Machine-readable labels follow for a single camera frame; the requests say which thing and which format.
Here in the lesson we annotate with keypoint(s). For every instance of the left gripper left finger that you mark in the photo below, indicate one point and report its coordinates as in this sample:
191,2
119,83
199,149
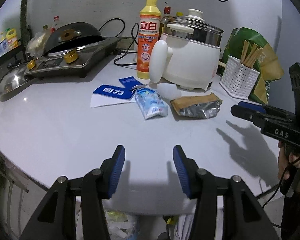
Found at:
111,171

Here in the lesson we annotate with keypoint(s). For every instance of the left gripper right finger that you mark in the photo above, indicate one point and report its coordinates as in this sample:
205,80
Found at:
186,169

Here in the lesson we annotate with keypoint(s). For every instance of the trash bin with white liner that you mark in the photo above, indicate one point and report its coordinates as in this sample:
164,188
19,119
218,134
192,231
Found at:
122,225

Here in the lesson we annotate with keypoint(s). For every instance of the green yellow rice bag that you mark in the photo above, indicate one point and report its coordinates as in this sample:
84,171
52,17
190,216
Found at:
267,64

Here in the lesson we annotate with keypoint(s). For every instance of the silver foil snack wrapper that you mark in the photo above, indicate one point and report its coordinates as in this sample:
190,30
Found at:
198,107

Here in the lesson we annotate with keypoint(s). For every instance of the white perforated chopstick holder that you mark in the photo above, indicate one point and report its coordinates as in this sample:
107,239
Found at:
238,80

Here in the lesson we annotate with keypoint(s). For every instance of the blue white paper tag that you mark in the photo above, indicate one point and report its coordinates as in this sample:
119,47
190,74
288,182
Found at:
108,95

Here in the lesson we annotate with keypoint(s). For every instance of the blue white small packet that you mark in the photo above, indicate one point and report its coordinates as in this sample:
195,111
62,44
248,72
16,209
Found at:
150,103

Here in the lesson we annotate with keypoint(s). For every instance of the translucent white plastic lump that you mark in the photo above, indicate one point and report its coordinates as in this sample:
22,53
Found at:
168,91

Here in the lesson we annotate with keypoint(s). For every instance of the wooden chopsticks bundle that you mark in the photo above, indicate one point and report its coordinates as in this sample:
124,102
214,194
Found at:
250,54

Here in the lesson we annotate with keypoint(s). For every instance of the steel induction cooktop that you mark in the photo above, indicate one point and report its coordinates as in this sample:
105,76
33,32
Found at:
77,61

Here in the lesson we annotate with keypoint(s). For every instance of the white electric cooking pot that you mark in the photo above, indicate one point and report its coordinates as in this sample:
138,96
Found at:
186,56

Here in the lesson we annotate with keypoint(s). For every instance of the stainless steel wok lid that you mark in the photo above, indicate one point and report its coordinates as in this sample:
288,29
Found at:
14,79

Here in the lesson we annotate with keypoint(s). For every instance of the bag of white food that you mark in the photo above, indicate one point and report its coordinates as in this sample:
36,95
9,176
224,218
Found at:
35,47

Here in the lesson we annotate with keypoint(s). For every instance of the glass pot lid white knob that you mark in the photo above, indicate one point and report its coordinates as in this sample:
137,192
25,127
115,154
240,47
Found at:
189,23

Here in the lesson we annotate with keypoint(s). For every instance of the yellow orange detergent bottle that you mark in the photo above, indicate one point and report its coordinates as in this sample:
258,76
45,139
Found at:
148,35

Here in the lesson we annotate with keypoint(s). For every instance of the black metal rack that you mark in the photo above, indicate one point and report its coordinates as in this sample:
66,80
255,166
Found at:
12,58

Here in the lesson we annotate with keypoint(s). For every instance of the red label plastic bottle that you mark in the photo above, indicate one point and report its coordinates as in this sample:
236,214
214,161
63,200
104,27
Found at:
56,24

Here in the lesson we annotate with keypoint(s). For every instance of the red cap sauce bottle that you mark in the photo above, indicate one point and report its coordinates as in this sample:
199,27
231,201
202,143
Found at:
167,11

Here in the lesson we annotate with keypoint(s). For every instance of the yellow dish soap jug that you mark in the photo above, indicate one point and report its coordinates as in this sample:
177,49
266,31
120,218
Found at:
10,35

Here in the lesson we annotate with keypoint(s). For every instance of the black wok wooden handle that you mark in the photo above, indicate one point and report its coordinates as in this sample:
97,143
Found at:
71,36

